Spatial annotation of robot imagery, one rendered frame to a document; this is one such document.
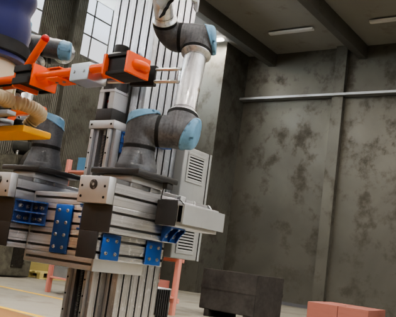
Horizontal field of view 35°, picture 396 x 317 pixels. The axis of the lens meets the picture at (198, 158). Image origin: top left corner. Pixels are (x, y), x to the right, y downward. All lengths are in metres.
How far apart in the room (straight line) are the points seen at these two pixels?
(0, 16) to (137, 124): 0.62
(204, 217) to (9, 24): 0.94
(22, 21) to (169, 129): 0.62
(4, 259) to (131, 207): 10.47
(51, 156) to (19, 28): 0.76
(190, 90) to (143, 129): 0.23
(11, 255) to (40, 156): 10.19
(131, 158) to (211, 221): 0.39
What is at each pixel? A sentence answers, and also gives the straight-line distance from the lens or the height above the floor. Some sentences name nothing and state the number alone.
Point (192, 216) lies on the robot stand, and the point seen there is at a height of 0.91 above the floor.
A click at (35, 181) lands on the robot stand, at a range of 2.47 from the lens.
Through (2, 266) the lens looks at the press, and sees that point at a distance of 12.51.
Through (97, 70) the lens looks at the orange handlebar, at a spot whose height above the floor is 1.17.
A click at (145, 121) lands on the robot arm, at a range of 2.19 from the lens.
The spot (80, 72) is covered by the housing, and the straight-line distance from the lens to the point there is 1.54.
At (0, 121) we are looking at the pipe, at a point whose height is 1.09.
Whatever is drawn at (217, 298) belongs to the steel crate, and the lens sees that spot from 9.36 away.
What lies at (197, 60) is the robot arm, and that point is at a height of 1.49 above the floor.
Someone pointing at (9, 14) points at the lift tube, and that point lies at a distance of 1.90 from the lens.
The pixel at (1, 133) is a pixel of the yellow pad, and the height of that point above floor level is 1.05.
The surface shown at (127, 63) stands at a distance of 1.41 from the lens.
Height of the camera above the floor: 0.76
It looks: 9 degrees up
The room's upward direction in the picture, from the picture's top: 8 degrees clockwise
